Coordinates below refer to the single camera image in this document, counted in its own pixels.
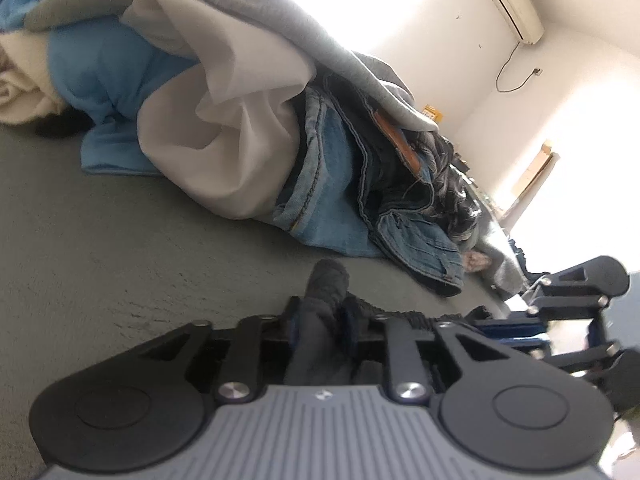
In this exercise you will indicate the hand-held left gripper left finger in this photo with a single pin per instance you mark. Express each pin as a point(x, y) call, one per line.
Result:
point(295, 325)

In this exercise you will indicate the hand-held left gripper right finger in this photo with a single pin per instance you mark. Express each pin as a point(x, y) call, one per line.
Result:
point(351, 322)

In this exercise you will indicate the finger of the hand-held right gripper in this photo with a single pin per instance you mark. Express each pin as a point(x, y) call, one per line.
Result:
point(580, 357)
point(590, 280)

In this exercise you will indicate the dark grey pants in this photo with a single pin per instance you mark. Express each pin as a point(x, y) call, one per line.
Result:
point(325, 285)

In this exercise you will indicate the light grey cloth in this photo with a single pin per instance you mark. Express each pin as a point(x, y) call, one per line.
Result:
point(500, 255)

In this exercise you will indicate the beige knitted cloth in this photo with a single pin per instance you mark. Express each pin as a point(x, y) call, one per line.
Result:
point(475, 261)

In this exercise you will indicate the long cardboard box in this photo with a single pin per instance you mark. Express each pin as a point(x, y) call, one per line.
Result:
point(537, 165)

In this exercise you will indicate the blue jeans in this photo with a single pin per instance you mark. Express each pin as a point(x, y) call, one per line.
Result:
point(340, 175)

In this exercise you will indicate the white cloth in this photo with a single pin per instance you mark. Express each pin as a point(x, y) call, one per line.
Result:
point(225, 125)

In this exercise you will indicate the yellow box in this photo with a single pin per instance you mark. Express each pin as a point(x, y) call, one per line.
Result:
point(431, 112)

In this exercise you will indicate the white air conditioner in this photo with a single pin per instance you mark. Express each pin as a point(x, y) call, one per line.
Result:
point(515, 0)

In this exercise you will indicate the light blue cloth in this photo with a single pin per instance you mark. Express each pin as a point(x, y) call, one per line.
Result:
point(100, 70)

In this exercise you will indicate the cream cloth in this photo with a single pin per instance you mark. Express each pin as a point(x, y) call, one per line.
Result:
point(20, 95)

